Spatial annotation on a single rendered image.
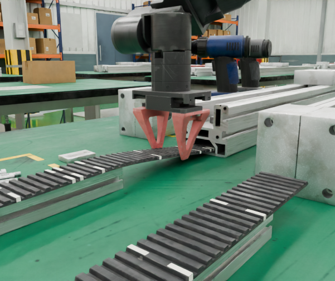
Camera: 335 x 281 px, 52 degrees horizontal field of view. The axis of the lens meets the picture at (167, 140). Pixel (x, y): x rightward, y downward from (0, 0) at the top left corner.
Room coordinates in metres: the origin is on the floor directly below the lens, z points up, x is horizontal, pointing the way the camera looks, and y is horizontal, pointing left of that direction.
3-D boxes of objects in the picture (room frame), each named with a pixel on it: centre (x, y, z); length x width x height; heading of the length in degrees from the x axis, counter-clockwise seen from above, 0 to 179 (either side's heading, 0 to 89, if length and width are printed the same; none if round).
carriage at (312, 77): (1.07, -0.47, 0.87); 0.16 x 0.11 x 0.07; 140
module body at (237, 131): (0.87, -0.31, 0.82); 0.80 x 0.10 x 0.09; 140
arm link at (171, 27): (0.51, 0.00, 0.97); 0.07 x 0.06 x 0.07; 49
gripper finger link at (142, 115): (0.51, 0.00, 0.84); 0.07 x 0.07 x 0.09; 51
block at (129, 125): (0.72, 0.03, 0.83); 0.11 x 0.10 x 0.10; 54
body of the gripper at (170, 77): (0.50, -0.01, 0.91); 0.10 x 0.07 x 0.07; 51
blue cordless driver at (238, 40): (0.97, -0.13, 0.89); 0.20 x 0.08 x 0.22; 72
